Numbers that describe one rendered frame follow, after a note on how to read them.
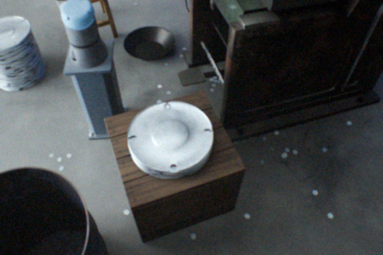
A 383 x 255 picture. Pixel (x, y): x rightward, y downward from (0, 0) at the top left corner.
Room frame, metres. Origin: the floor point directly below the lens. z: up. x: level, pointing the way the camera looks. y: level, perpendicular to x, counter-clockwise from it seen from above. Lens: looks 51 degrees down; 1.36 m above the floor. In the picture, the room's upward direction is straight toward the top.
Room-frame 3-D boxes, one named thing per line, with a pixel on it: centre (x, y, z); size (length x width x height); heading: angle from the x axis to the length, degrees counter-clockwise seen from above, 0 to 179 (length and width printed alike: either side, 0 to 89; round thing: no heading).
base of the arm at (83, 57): (1.02, 0.40, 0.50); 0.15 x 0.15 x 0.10
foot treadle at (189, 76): (1.26, -0.24, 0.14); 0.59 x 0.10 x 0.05; 107
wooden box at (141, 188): (0.68, 0.06, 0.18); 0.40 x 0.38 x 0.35; 111
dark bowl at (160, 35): (1.56, 0.23, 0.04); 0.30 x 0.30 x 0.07
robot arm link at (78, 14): (1.03, 0.40, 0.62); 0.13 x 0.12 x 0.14; 24
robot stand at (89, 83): (1.02, 0.40, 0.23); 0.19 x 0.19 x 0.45; 5
